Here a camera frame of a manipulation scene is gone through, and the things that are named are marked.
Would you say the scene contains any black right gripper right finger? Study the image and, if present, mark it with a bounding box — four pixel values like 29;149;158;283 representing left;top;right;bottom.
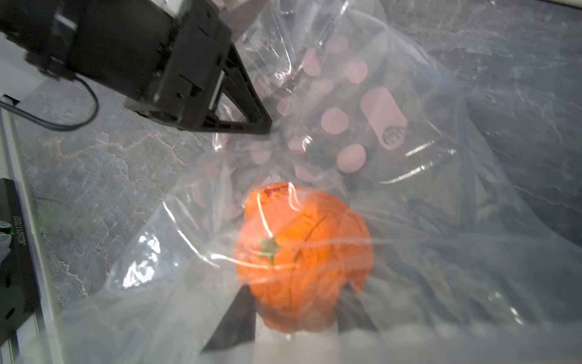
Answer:
336;284;378;333

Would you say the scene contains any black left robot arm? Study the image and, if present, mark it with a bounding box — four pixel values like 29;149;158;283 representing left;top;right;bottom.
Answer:
1;1;272;135

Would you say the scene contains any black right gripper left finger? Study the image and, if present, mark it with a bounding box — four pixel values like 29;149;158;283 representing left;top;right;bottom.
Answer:
201;285;257;353

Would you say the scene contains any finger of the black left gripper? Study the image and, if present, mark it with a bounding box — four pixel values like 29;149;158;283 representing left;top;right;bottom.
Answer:
202;43;272;135

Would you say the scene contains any clear zip-top bag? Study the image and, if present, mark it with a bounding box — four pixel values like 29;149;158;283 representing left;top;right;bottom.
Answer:
26;0;582;364

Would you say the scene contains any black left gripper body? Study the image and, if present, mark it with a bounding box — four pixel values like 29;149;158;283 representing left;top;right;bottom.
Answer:
124;1;233;131

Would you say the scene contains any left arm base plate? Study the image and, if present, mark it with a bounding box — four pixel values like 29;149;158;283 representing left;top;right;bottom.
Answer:
1;178;39;343

